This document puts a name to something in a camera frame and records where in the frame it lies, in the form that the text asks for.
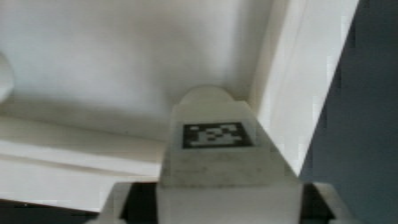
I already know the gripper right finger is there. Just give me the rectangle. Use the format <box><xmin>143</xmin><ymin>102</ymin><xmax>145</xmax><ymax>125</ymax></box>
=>
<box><xmin>310</xmin><ymin>182</ymin><xmax>360</xmax><ymax>224</ymax></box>

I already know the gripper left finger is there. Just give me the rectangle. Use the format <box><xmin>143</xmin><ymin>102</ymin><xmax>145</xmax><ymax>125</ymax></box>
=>
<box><xmin>98</xmin><ymin>182</ymin><xmax>132</xmax><ymax>224</ymax></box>

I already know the white leg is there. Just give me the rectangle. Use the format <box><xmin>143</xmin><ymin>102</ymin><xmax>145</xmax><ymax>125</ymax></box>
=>
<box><xmin>157</xmin><ymin>86</ymin><xmax>305</xmax><ymax>224</ymax></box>

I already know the white square table top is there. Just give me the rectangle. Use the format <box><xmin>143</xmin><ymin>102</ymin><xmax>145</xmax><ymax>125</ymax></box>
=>
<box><xmin>0</xmin><ymin>0</ymin><xmax>360</xmax><ymax>211</ymax></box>

